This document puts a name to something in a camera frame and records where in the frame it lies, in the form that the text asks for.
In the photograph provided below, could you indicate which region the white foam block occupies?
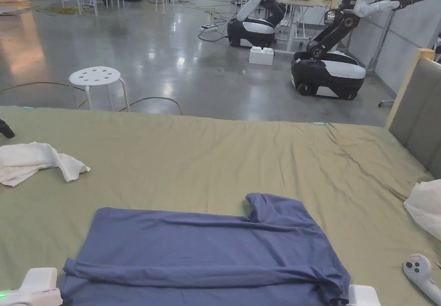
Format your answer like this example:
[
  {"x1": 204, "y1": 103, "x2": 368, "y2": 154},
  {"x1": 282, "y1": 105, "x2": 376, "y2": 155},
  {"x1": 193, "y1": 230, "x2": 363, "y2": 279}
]
[{"x1": 248, "y1": 46, "x2": 275, "y2": 66}]

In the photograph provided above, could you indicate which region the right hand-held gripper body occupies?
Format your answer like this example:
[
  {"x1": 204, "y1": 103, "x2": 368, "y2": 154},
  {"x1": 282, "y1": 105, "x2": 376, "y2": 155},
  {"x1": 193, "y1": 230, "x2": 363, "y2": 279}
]
[{"x1": 348, "y1": 284, "x2": 382, "y2": 306}]

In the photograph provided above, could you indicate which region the white round stool with holes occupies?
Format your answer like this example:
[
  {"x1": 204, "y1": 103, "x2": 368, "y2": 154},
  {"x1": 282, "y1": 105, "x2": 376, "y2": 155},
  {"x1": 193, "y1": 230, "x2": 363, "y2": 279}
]
[{"x1": 68, "y1": 66, "x2": 131, "y2": 112}]

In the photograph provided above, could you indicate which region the dark blue shirt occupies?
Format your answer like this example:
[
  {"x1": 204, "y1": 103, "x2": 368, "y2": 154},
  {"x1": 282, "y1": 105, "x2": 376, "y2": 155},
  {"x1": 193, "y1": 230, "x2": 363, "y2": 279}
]
[{"x1": 62, "y1": 192, "x2": 352, "y2": 306}]

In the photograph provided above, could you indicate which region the white plastic bag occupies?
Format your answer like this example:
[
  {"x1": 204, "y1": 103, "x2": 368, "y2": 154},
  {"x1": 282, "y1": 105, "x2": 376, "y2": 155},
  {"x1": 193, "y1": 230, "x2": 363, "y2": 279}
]
[{"x1": 403, "y1": 179, "x2": 441, "y2": 242}]

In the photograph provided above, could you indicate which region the white hand controller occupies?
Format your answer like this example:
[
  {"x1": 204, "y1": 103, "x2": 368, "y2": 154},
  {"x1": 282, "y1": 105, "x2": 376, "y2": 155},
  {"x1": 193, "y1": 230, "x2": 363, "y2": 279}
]
[{"x1": 403, "y1": 253, "x2": 441, "y2": 306}]

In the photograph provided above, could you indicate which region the white cloth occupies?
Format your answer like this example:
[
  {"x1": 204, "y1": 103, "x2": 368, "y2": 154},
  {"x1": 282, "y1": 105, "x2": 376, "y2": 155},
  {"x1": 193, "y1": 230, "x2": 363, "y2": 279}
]
[{"x1": 0, "y1": 142, "x2": 91, "y2": 187}]

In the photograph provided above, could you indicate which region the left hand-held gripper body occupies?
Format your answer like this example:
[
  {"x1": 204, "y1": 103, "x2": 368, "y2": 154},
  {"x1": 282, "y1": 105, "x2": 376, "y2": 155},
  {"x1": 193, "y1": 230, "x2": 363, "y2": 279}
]
[{"x1": 0, "y1": 268, "x2": 63, "y2": 306}]

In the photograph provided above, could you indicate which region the grey padded headboard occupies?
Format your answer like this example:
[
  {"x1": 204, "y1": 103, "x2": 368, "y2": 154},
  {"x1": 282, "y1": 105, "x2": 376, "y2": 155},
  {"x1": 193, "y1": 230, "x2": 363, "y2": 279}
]
[{"x1": 385, "y1": 48, "x2": 441, "y2": 181}]

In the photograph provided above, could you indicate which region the wooden table with basket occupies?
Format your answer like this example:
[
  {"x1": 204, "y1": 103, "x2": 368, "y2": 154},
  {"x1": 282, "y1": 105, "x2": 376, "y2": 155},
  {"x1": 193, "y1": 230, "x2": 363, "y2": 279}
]
[{"x1": 275, "y1": 0, "x2": 342, "y2": 54}]

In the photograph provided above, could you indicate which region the black object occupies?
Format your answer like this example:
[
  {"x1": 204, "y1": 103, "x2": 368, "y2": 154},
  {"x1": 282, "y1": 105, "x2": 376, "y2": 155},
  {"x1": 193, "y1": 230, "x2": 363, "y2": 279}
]
[{"x1": 0, "y1": 119, "x2": 16, "y2": 139}]

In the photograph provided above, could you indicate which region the bed with pale green sheet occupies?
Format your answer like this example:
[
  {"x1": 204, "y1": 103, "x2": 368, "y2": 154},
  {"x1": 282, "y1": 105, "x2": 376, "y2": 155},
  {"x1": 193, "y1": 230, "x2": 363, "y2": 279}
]
[{"x1": 0, "y1": 106, "x2": 441, "y2": 306}]

